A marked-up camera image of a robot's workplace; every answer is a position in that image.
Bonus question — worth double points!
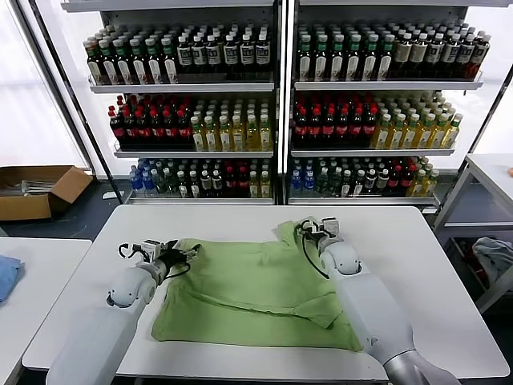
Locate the dark window frame post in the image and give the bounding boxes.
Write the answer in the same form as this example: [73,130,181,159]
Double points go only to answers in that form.
[11,0,121,194]

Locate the green-cap dark tea bottle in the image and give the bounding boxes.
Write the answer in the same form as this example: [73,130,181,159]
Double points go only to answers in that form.
[362,34,378,81]
[378,34,394,81]
[160,36,180,85]
[329,34,345,81]
[129,37,147,86]
[145,37,164,85]
[86,39,104,86]
[345,34,362,81]
[113,38,132,86]
[313,34,329,81]
[99,38,118,86]
[296,34,313,81]

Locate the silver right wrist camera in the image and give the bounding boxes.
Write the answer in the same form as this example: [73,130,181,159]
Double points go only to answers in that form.
[319,217,341,238]

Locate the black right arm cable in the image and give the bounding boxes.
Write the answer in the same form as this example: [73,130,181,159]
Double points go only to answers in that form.
[299,230,330,281]

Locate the folded blue cloth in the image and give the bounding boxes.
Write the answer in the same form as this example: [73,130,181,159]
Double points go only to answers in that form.
[0,254,23,307]

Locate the wrapped silver metal parts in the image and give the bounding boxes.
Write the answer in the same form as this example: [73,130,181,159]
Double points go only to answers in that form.
[0,179,57,198]

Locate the white side table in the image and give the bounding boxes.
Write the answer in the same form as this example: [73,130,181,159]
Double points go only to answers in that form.
[0,236,94,385]

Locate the grey metal shelf unit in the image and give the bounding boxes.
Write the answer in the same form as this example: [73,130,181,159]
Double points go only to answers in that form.
[59,0,282,206]
[282,0,513,210]

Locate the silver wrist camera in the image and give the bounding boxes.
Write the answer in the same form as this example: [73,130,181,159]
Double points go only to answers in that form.
[319,217,341,238]
[141,239,164,262]

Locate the white-cap bottle blue label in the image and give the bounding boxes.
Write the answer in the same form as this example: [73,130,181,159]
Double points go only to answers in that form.
[223,34,240,77]
[206,34,223,77]
[239,34,255,77]
[457,34,475,79]
[442,34,460,79]
[255,34,271,77]
[176,35,193,77]
[192,34,208,77]
[426,34,444,79]

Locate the light green polo shirt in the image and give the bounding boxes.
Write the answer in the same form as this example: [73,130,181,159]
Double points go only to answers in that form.
[150,219,364,353]

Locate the dark storage bin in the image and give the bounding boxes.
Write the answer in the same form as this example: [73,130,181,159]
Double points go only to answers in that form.
[446,237,492,298]

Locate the open brown cardboard box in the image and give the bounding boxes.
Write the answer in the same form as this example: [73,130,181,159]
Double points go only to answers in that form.
[0,164,95,222]

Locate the dark bottle beige label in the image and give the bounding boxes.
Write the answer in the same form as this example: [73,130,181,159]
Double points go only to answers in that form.
[394,34,413,79]
[409,34,428,79]

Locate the white-cap red tea bottle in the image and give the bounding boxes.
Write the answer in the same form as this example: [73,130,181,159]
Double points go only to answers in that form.
[471,35,491,80]

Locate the red-cap cola bottle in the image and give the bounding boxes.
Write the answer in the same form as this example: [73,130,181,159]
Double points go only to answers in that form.
[335,106,350,148]
[149,109,166,148]
[362,106,378,148]
[123,109,139,148]
[176,109,193,148]
[163,109,180,148]
[108,110,127,148]
[135,110,152,148]
[308,106,323,148]
[349,106,364,148]
[294,106,309,148]
[321,106,337,148]

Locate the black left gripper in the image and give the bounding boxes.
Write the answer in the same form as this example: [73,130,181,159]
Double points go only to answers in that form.
[160,239,202,270]

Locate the yellow tea bottle green label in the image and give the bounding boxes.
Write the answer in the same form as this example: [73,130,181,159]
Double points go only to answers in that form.
[258,114,273,152]
[190,115,206,152]
[387,114,406,150]
[204,115,220,152]
[372,114,392,150]
[402,114,421,150]
[217,115,233,152]
[430,113,450,150]
[416,114,436,150]
[443,113,464,150]
[244,115,261,152]
[231,115,246,152]

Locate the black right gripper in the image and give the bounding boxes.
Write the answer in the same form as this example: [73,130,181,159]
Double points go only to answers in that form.
[295,217,336,246]

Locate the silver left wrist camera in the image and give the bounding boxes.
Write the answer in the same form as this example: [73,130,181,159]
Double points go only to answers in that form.
[141,239,164,262]

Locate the grey-blue clothes pile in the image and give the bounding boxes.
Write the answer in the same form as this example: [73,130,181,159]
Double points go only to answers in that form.
[471,237,513,288]

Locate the grey metal frame table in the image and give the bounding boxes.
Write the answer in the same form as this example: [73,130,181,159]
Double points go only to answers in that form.
[432,153,513,314]

